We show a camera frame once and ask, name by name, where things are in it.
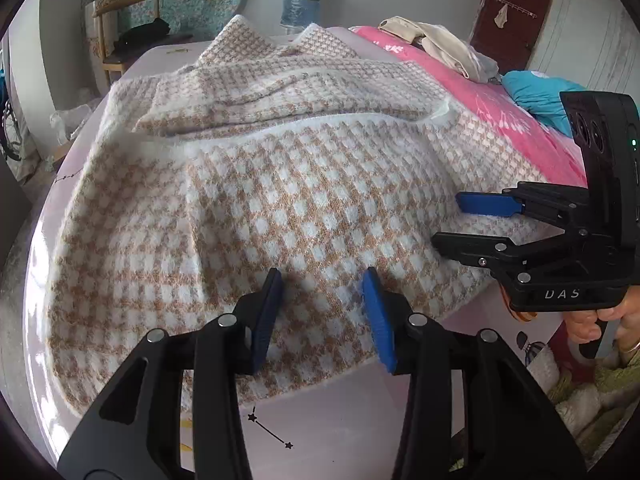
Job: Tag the pink floral blanket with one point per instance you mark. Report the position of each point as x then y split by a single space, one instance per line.
470 95

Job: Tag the dark grey board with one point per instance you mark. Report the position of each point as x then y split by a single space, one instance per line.
7 210

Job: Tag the white floral mattress panel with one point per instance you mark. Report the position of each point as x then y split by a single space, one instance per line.
92 30

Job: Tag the small hanging cloth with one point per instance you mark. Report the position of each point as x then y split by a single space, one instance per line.
501 17

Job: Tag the wheelchair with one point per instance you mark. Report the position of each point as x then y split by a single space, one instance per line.
10 130

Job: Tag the white panelled wardrobe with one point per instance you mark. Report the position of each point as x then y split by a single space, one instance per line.
590 35

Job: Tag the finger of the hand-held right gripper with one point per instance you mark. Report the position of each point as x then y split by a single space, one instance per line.
475 249
487 203

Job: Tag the black bag on chair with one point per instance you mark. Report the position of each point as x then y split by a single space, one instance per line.
142 35

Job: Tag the beige clothes pile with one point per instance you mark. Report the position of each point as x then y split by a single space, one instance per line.
440 40

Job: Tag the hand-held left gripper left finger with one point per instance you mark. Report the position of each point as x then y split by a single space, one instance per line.
267 320

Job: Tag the beige white checked knit sweater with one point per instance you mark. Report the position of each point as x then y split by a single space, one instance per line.
250 185

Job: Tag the person's right hand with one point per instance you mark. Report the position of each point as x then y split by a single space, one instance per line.
582 327

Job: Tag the white plastic bag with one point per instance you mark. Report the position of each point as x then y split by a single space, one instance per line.
70 125

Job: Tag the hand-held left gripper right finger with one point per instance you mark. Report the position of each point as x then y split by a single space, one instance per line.
377 320

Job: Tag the wooden chair with dark seat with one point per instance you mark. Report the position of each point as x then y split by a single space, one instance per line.
112 62

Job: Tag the person's green knitted clothing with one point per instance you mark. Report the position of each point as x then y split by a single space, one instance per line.
615 377

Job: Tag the teal pillow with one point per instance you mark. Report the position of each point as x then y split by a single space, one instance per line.
535 92

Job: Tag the dark red door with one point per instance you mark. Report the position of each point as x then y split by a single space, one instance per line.
515 40

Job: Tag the blue water bottle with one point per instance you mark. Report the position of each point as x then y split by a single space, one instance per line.
300 2

